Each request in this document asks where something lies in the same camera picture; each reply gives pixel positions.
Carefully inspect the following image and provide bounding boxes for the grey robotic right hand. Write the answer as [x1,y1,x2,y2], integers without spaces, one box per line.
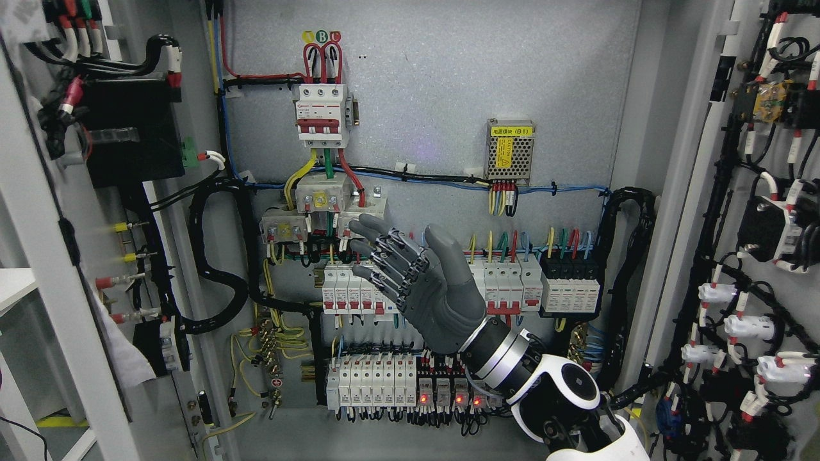
[349,214,486,354]

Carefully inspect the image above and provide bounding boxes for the grey cabinet door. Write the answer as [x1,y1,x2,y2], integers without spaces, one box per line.
[2,1,240,460]
[600,1,818,460]

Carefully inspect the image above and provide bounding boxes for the white socket breaker row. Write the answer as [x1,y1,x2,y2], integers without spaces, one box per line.
[316,260,544,327]

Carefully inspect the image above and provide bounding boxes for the relay row with red lights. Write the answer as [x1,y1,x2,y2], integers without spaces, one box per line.
[407,376,510,434]

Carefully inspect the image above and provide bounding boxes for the lower white mini breaker row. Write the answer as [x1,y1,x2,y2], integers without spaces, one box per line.
[325,353,419,412]

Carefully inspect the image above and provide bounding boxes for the upper current transformer block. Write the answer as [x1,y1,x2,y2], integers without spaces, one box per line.
[295,173,354,214]

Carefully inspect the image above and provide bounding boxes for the black surge protector module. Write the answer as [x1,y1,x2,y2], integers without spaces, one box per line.
[539,254,600,321]

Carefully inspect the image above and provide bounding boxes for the perforated metal power supply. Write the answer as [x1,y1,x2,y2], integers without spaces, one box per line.
[484,118,536,184]

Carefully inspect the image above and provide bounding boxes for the brass terminal bar right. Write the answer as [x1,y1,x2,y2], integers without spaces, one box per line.
[563,322,592,372]

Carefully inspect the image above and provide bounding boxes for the brass ground terminal bar left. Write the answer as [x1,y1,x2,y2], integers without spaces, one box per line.
[256,319,284,421]

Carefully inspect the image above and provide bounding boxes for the red white main circuit breaker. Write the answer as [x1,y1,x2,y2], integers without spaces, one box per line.
[293,83,356,149]

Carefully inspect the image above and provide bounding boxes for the white table edge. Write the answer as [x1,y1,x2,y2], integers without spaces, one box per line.
[0,268,38,317]

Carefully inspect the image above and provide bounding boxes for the black left cable loom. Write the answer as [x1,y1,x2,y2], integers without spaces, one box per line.
[176,178,321,335]

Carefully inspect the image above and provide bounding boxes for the black cable loom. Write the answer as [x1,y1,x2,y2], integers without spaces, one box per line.
[590,187,657,410]
[176,178,321,335]

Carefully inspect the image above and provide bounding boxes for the black right cable loom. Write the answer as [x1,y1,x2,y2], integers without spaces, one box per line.
[590,187,657,410]

